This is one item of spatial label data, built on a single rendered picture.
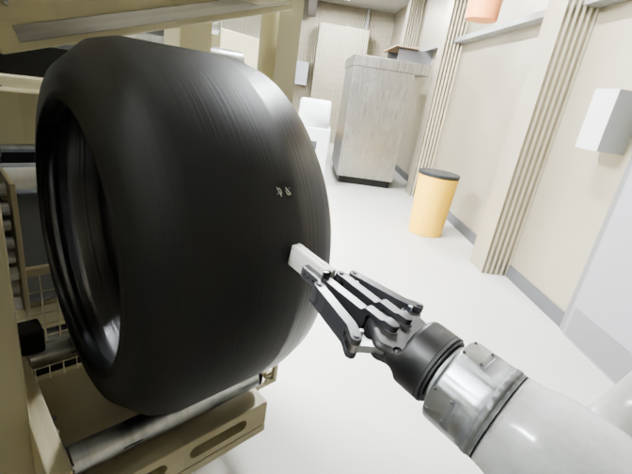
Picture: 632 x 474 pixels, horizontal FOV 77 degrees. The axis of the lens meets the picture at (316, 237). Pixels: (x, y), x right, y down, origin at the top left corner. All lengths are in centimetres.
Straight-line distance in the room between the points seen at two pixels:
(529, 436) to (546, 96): 376
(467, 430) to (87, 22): 94
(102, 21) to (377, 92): 602
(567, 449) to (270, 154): 42
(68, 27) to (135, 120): 50
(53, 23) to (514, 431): 96
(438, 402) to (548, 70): 375
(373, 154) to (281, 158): 638
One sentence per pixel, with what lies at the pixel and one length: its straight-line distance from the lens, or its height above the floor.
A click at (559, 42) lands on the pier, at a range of 406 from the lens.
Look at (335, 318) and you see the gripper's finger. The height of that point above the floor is 124.
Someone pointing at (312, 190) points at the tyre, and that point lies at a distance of 56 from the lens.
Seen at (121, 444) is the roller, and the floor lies 91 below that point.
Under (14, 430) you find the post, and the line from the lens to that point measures 77.
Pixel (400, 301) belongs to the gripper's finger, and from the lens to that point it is 48.
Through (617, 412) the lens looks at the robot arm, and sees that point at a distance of 58.
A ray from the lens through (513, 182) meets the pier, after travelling 405.
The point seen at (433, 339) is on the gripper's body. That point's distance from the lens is 41.
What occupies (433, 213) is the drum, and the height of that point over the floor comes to 31.
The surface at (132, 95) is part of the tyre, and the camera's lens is 53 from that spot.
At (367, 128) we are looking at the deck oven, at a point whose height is 95.
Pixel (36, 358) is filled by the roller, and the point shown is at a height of 91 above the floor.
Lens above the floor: 146
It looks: 20 degrees down
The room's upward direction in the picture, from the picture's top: 9 degrees clockwise
